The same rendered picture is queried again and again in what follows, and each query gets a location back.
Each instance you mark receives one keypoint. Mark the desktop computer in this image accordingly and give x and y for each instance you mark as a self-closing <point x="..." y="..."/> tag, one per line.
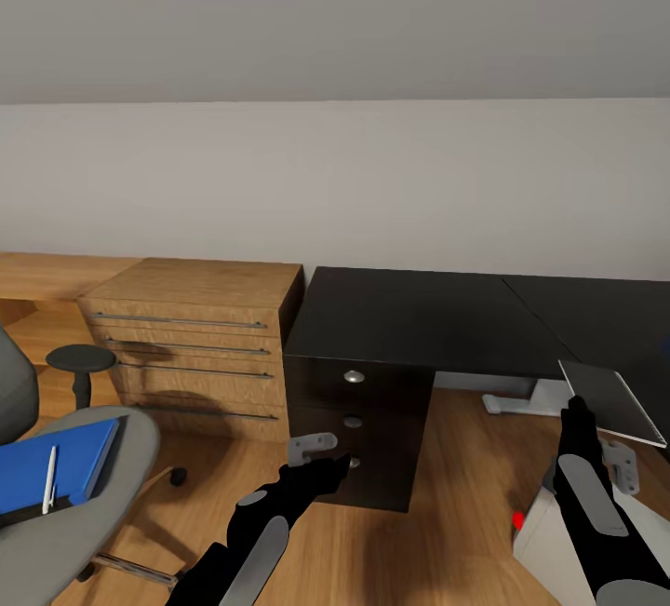
<point x="543" y="544"/>

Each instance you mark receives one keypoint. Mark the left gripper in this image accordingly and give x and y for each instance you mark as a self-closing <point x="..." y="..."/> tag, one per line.
<point x="321" y="476"/>

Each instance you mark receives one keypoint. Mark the folder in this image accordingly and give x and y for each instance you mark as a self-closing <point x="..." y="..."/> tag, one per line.
<point x="80" y="456"/>

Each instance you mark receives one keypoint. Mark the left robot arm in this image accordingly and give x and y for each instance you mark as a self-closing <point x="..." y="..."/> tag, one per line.
<point x="258" y="533"/>

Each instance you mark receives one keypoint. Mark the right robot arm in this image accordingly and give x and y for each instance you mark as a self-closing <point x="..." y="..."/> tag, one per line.
<point x="619" y="566"/>

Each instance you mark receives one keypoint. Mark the swivel chair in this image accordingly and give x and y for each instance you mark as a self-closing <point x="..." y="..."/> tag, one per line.
<point x="41" y="556"/>

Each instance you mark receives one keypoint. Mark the pen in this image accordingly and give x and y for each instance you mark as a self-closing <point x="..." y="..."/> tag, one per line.
<point x="49" y="493"/>

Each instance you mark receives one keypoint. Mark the notebook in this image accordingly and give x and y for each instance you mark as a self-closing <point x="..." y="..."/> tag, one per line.
<point x="615" y="407"/>

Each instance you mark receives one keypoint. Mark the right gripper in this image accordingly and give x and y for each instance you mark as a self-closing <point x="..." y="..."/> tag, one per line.
<point x="579" y="425"/>

